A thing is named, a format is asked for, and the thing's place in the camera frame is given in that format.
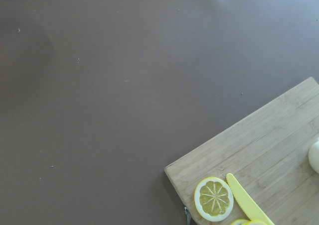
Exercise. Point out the lower lemon slice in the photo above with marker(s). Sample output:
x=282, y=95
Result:
x=247, y=222

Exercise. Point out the wooden cutting board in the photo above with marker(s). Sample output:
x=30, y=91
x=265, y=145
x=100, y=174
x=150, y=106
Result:
x=267, y=152

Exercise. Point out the white steamed bun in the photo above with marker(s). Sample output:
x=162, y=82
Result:
x=313, y=156

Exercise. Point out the upper lemon slice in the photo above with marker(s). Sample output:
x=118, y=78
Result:
x=213, y=199

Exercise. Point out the yellow plastic knife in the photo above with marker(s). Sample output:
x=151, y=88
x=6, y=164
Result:
x=245, y=202

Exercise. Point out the lemon slice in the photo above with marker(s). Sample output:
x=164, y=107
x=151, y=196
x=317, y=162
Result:
x=247, y=222
x=213, y=199

